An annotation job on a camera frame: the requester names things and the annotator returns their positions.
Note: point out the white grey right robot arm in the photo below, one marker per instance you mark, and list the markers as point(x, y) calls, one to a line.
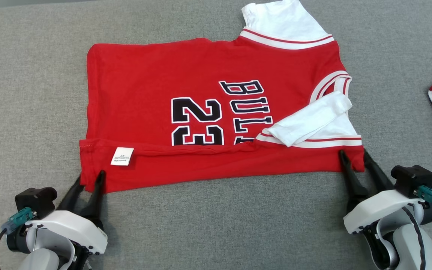
point(411, 247)

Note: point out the red Bulls 23 jersey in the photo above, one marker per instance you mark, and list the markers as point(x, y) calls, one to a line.
point(144, 82)

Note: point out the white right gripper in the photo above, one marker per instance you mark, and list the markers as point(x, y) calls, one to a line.
point(373, 208)

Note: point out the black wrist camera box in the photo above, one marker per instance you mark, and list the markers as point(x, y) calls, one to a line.
point(411, 180)
point(36, 200)

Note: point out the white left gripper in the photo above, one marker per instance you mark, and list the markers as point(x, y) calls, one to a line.
point(73, 227)

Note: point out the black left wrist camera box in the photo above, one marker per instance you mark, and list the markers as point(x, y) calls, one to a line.
point(36, 200)

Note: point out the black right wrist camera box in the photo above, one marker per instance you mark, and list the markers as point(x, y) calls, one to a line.
point(411, 180)

